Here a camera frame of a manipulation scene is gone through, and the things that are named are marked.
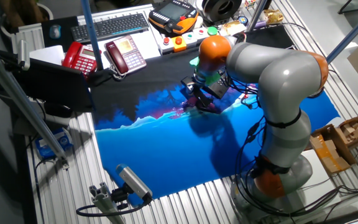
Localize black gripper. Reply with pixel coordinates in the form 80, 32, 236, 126
191, 74, 213, 100

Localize black telephone handset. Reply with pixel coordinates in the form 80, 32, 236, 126
180, 76, 214, 111

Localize maroon desk telephone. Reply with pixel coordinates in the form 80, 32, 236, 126
104, 34, 147, 77

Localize red desk telephone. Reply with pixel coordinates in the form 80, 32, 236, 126
62, 41, 103, 79

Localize orange box red button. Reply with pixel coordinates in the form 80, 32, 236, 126
171, 35, 188, 53

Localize white box green button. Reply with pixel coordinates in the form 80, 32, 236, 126
181, 30, 199, 49

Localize white box red button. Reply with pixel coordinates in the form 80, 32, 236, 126
158, 36, 175, 56
193, 27, 210, 44

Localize yellow box green button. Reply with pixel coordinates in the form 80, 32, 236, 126
206, 26, 220, 39

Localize blue landscape print cloth mat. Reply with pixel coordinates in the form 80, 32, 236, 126
87, 42, 341, 200

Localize tan paper packet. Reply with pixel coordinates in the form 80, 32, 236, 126
221, 20, 247, 37

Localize black filament spool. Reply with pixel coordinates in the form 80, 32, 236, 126
201, 0, 243, 23

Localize orange black teach pendant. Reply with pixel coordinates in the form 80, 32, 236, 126
148, 0, 200, 35

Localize silver metal pole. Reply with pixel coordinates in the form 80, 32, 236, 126
246, 0, 269, 32

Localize gold foil wrapper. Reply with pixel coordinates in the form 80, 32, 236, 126
262, 9, 284, 25

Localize black computer keyboard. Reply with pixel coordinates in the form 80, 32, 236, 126
70, 12, 150, 44

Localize blue metal pole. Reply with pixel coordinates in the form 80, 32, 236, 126
80, 0, 103, 71
326, 2, 358, 63

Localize open brown cardboard box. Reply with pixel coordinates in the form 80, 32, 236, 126
312, 113, 358, 166

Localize black laptop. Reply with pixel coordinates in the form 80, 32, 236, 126
0, 49, 94, 113

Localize short aluminium profile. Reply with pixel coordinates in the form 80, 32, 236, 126
88, 182, 126, 224

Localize yellow cardboard box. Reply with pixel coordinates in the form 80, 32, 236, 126
309, 133, 351, 175

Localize blue small box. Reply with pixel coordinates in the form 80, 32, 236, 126
35, 126, 74, 161

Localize grey computer mouse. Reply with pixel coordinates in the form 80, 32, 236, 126
48, 24, 62, 40

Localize white flat box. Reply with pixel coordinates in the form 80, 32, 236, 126
29, 45, 65, 67

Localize black mouse pad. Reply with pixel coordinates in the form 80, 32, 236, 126
41, 16, 80, 53

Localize long aluminium bar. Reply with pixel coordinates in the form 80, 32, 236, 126
0, 42, 70, 170

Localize green gripper mount plate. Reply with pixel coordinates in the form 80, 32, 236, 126
190, 56, 226, 87

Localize black arm strap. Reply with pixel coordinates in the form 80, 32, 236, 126
265, 108, 303, 129
250, 154, 291, 175

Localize silver camera blue cap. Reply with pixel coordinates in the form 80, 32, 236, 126
115, 163, 154, 202

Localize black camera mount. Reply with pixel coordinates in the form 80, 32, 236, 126
110, 183, 134, 211

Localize black camera cable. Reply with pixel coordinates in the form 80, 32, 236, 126
75, 195, 152, 218

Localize slim silver camera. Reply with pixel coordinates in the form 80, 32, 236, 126
16, 39, 31, 71

